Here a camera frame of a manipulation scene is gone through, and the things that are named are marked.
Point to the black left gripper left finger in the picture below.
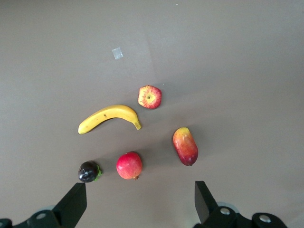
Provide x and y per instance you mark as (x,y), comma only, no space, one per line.
(71,209)

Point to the small clear tape piece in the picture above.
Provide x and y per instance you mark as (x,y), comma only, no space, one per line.
(117,53)

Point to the red pomegranate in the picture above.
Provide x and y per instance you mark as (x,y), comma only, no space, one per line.
(129,166)

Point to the yellow banana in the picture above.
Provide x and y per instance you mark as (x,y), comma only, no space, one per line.
(109,114)

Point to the red yellow mango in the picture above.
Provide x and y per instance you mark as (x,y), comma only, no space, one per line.
(185,147)

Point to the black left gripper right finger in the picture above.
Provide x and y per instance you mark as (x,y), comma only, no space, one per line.
(206,209)

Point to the red yellow apple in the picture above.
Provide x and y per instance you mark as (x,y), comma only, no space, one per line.
(149,97)

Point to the dark purple mangosteen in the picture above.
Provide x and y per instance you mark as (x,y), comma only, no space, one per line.
(88,172)

